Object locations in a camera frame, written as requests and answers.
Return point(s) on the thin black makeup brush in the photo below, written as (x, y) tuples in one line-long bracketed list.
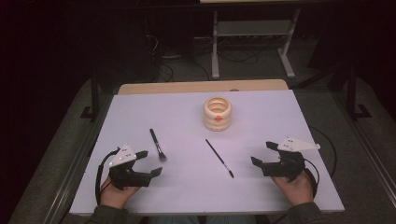
[(219, 157)]

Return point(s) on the aluminium frame rail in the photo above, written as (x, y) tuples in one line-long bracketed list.
[(77, 165), (367, 149)]

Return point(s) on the person's left hand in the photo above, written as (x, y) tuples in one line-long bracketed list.
[(115, 197)]

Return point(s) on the white metal desk frame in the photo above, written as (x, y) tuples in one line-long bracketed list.
[(252, 28)]

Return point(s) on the wide black makeup brush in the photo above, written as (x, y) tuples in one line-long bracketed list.
[(157, 146)]

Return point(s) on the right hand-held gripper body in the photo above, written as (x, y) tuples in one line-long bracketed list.
[(289, 165)]

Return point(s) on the white table board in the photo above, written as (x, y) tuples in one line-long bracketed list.
[(186, 193)]

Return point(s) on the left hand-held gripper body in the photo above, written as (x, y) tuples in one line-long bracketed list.
[(124, 179)]

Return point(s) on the black metal stand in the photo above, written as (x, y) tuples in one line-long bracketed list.
[(351, 93), (94, 93)]

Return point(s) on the wooden table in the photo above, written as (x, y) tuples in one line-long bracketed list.
[(186, 87)]

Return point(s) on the cream ringed brush holder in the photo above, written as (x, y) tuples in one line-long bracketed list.
[(218, 123)]

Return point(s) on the person's right hand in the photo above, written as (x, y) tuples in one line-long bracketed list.
[(297, 191)]

